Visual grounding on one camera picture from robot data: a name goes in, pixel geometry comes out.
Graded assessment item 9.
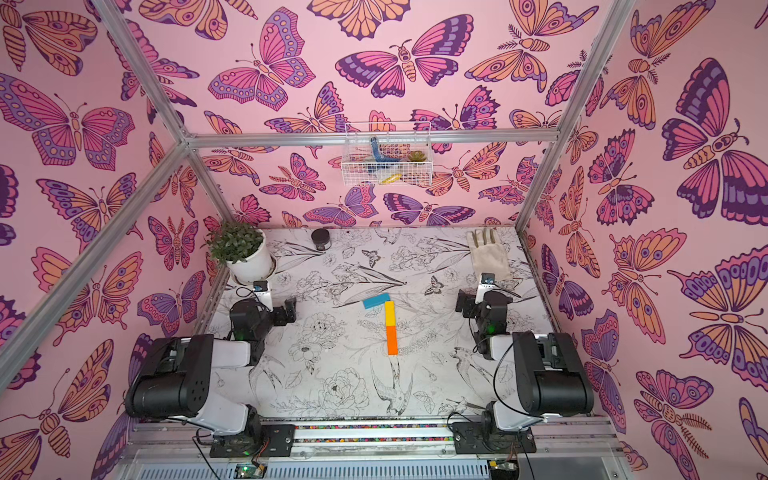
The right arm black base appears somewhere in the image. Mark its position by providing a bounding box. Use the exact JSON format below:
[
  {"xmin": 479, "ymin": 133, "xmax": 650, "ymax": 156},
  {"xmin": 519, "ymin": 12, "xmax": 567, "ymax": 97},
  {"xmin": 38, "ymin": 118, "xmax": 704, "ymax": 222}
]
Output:
[{"xmin": 449, "ymin": 421, "xmax": 537, "ymax": 455}]

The aluminium mounting rail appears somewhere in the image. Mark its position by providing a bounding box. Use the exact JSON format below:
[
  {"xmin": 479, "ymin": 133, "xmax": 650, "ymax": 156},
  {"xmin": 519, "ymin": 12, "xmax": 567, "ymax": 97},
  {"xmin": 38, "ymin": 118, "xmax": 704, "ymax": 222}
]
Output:
[{"xmin": 122, "ymin": 414, "xmax": 622, "ymax": 463}]

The white wire basket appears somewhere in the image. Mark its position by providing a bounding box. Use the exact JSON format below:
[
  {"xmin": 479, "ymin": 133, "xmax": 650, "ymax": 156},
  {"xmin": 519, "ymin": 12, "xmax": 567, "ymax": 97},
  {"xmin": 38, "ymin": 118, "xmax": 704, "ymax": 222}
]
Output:
[{"xmin": 338, "ymin": 121, "xmax": 434, "ymax": 188}]

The blue toy in basket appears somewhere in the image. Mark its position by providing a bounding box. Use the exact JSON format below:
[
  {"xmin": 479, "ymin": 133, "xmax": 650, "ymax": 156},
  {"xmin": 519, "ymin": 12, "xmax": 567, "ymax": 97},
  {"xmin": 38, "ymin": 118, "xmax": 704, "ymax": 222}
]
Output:
[{"xmin": 366, "ymin": 137, "xmax": 405, "ymax": 176}]

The green toy in basket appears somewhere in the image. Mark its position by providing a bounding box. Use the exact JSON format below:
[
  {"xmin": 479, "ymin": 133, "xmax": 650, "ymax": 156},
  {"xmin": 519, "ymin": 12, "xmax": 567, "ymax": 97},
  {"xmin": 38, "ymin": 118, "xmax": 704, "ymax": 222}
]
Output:
[{"xmin": 407, "ymin": 150, "xmax": 428, "ymax": 163}]

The beige work glove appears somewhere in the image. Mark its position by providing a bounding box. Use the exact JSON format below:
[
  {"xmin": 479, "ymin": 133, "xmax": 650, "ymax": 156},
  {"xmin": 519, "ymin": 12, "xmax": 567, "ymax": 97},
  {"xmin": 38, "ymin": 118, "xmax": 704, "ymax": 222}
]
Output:
[{"xmin": 466, "ymin": 227, "xmax": 513, "ymax": 281}]

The yellow building block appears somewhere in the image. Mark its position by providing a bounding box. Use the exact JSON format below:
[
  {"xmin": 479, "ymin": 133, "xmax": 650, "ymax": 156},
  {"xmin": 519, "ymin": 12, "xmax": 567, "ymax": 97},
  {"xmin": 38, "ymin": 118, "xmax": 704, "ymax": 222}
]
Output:
[{"xmin": 384, "ymin": 301, "xmax": 396, "ymax": 328}]

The small black round object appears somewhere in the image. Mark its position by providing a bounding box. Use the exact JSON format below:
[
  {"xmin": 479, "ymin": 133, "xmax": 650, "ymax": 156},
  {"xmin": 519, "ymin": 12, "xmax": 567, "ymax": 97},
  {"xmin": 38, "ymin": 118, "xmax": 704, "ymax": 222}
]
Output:
[{"xmin": 311, "ymin": 228, "xmax": 332, "ymax": 251}]

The blue building block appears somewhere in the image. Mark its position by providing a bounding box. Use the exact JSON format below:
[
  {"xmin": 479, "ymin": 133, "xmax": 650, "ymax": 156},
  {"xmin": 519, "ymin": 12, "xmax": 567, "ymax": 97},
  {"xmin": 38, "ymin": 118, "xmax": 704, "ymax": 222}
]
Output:
[{"xmin": 362, "ymin": 293, "xmax": 391, "ymax": 309}]

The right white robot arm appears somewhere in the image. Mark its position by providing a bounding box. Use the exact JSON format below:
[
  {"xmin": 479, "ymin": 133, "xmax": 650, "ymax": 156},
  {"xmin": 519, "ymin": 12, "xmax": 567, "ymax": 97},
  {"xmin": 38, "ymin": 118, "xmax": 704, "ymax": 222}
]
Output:
[{"xmin": 456, "ymin": 273, "xmax": 594, "ymax": 435}]

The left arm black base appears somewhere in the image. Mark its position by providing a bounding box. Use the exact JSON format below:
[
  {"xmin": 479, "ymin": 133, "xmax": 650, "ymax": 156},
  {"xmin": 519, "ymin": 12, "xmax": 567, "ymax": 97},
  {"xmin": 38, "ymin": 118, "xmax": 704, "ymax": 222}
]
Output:
[{"xmin": 209, "ymin": 424, "xmax": 296, "ymax": 459}]

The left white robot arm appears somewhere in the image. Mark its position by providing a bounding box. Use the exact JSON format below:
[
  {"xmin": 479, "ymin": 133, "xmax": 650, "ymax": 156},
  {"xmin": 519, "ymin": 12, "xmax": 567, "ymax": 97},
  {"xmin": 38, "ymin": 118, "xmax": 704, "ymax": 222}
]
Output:
[{"xmin": 124, "ymin": 280, "xmax": 297, "ymax": 441}]

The orange building block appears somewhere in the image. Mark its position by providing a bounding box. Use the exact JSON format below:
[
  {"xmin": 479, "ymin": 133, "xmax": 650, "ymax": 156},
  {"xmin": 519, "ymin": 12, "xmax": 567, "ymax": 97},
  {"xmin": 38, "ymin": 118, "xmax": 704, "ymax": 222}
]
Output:
[{"xmin": 386, "ymin": 325, "xmax": 399, "ymax": 356}]

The yellow toy in basket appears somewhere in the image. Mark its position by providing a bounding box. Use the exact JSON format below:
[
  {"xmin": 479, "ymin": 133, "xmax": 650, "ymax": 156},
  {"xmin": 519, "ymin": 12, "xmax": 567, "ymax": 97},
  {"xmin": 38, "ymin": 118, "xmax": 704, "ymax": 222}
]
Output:
[{"xmin": 380, "ymin": 174, "xmax": 402, "ymax": 185}]

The potted green plant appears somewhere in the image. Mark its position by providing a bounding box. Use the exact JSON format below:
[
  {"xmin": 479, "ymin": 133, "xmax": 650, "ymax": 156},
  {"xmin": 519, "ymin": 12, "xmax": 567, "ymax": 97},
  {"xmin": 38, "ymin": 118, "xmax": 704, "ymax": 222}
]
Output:
[{"xmin": 206, "ymin": 221, "xmax": 275, "ymax": 284}]

